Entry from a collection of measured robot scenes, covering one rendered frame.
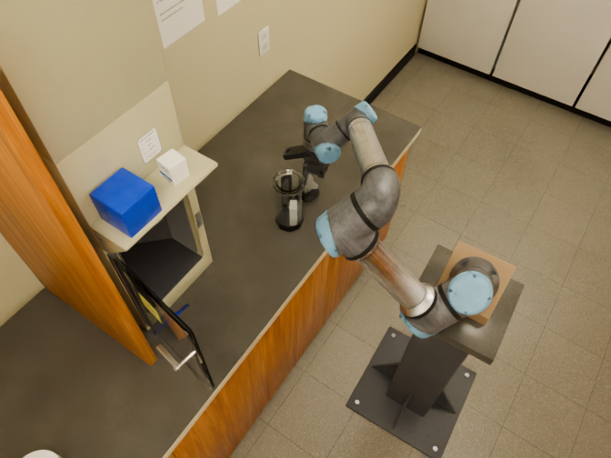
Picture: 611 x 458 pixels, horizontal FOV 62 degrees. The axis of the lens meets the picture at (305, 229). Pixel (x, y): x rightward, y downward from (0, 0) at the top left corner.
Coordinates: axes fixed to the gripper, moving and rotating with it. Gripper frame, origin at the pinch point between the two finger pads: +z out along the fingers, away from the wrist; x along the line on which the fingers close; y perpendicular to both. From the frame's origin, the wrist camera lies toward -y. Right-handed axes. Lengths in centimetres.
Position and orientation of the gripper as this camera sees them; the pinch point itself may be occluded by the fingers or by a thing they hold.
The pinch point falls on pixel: (307, 182)
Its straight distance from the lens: 191.1
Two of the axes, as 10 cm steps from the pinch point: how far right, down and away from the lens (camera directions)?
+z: -0.1, 5.9, 8.1
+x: 3.3, -7.6, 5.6
